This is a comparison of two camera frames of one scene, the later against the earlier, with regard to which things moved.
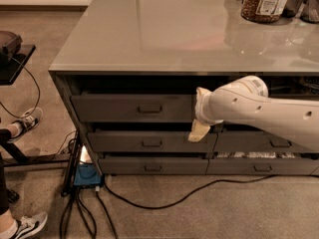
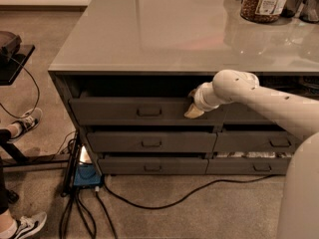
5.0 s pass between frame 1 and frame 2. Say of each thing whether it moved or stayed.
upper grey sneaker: stayed
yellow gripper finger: moved
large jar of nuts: stayed
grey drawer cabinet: stayed
